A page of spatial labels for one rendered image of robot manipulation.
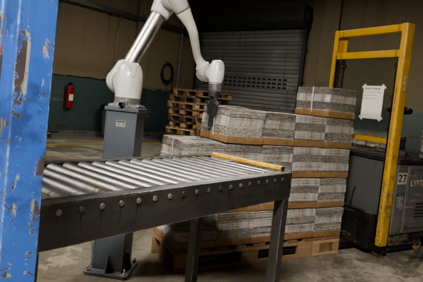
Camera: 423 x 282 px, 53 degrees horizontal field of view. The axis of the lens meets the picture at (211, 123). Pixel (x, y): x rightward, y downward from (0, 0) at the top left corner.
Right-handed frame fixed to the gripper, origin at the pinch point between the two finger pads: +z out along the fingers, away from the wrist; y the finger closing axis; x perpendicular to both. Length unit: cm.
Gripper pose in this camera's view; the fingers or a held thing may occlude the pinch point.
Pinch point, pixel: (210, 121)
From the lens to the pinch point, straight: 286.2
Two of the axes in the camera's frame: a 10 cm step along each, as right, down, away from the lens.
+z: -1.3, 9.9, 0.4
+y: -5.0, -1.0, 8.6
